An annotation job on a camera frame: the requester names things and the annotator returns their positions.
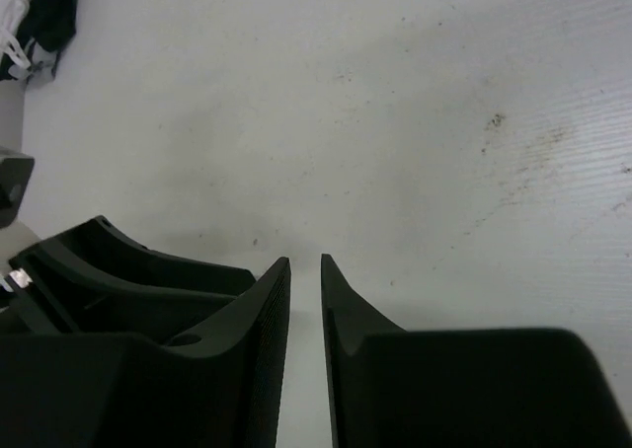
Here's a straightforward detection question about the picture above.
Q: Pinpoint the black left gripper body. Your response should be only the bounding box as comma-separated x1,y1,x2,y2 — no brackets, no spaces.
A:
9,216,256,335

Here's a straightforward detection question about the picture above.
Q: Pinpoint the folded white tank top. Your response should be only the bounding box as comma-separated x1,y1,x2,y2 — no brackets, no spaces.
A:
1,0,31,81

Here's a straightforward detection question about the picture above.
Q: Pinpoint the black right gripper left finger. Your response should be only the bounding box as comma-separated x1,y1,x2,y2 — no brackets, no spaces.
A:
1,258,291,447

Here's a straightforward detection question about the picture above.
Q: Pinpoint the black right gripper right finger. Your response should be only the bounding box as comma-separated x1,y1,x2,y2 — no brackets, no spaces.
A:
321,255,631,447

